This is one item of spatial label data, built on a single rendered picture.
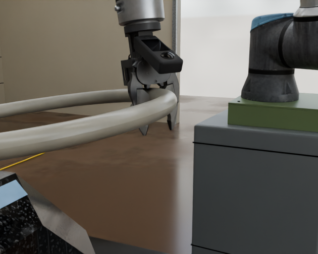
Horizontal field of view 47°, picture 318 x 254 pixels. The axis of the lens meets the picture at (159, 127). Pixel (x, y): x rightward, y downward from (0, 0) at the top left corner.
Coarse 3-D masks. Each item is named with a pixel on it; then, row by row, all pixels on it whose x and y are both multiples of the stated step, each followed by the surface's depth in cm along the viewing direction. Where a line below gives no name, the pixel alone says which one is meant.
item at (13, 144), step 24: (72, 96) 83; (96, 96) 81; (120, 96) 78; (168, 96) 55; (72, 120) 42; (96, 120) 42; (120, 120) 44; (144, 120) 47; (0, 144) 38; (24, 144) 39; (48, 144) 40; (72, 144) 41
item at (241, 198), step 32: (224, 128) 114; (256, 128) 112; (224, 160) 115; (256, 160) 111; (288, 160) 106; (224, 192) 117; (256, 192) 112; (288, 192) 108; (192, 224) 125; (224, 224) 119; (256, 224) 114; (288, 224) 110
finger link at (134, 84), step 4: (132, 76) 68; (136, 76) 68; (132, 80) 68; (136, 80) 69; (128, 84) 69; (132, 84) 68; (136, 84) 69; (140, 84) 69; (128, 88) 69; (132, 88) 68; (136, 88) 69; (140, 88) 69; (128, 92) 69; (132, 92) 68; (136, 92) 69; (132, 96) 69; (136, 96) 69; (132, 100) 69; (136, 100) 69; (136, 104) 69
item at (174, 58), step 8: (136, 40) 68; (144, 40) 68; (152, 40) 68; (160, 40) 69; (136, 48) 68; (144, 48) 65; (152, 48) 65; (160, 48) 65; (168, 48) 66; (144, 56) 66; (152, 56) 63; (160, 56) 63; (168, 56) 62; (176, 56) 64; (152, 64) 64; (160, 64) 61; (168, 64) 62; (176, 64) 62; (160, 72) 62; (168, 72) 63; (176, 72) 64
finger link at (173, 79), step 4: (172, 76) 72; (176, 76) 72; (168, 80) 71; (172, 80) 72; (176, 80) 72; (164, 84) 73; (168, 84) 72; (176, 84) 72; (176, 88) 72; (176, 92) 73; (176, 96) 73
